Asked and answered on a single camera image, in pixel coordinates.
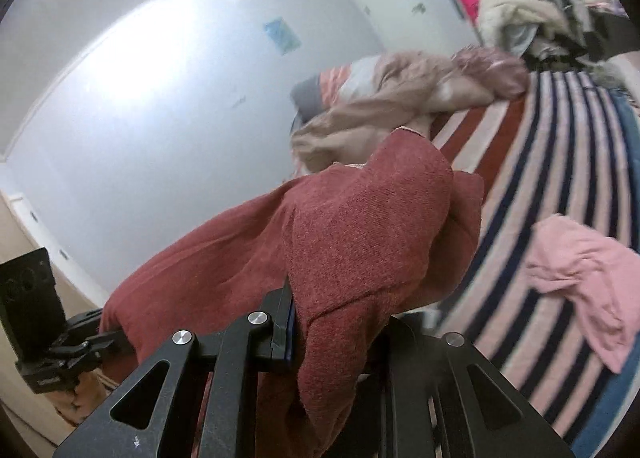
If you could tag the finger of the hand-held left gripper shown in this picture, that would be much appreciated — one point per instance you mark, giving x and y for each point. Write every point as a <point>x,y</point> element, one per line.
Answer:
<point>95,340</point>

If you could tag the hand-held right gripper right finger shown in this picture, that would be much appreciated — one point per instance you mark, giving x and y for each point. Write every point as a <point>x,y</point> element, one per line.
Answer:
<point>450,378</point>

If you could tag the red knit top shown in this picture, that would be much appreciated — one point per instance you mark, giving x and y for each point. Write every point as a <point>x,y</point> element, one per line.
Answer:
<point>350,238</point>

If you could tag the pile of white bedding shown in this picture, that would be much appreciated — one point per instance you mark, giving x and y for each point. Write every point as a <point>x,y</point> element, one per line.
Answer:
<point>515,13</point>

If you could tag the pink satin cloth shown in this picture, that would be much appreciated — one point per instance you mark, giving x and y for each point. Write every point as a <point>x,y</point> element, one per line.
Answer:
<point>492,70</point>

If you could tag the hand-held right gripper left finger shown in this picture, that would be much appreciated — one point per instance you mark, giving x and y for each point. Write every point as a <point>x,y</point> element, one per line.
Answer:
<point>286,333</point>

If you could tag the pink garment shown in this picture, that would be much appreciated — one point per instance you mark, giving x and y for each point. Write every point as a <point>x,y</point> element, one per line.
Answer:
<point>585,278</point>

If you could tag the pink duvet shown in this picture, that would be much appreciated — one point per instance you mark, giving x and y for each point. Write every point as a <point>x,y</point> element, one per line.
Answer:
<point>380,98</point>

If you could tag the blue wall poster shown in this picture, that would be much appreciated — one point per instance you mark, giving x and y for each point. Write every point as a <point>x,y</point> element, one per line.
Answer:
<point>282,36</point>

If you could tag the striped bed sheet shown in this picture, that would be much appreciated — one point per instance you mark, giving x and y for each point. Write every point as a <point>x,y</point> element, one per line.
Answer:
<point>530,163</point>

